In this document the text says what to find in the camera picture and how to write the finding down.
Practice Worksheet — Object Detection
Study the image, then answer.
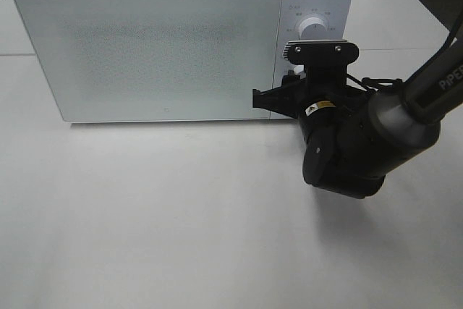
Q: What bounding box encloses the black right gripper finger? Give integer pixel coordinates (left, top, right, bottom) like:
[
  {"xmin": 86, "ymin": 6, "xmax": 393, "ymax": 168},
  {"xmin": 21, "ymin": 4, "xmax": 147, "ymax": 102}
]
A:
[
  {"xmin": 252, "ymin": 86, "xmax": 300, "ymax": 119},
  {"xmin": 281, "ymin": 75, "xmax": 306, "ymax": 88}
]

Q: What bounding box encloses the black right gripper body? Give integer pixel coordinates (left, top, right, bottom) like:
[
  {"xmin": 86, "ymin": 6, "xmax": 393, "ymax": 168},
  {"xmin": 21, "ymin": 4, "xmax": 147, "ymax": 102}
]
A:
[{"xmin": 285, "ymin": 67, "xmax": 369, "ymax": 121}]

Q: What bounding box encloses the white dial knob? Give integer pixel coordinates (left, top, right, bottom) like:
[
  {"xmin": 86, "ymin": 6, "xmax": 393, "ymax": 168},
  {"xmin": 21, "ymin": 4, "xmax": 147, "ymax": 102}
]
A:
[
  {"xmin": 293, "ymin": 65, "xmax": 304, "ymax": 75},
  {"xmin": 297, "ymin": 14, "xmax": 328, "ymax": 40}
]

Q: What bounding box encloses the white microwave door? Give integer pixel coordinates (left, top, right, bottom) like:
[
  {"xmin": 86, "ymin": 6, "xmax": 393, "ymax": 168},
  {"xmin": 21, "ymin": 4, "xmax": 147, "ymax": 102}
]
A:
[{"xmin": 15, "ymin": 0, "xmax": 280, "ymax": 123}]

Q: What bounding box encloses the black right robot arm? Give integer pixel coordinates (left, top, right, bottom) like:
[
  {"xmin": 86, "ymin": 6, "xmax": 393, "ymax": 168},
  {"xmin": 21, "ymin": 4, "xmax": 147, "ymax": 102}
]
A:
[{"xmin": 252, "ymin": 18, "xmax": 462, "ymax": 199}]

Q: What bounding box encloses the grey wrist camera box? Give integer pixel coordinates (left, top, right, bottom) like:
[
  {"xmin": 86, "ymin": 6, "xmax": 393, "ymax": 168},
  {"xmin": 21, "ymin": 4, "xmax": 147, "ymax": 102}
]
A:
[{"xmin": 282, "ymin": 39, "xmax": 360, "ymax": 67}]

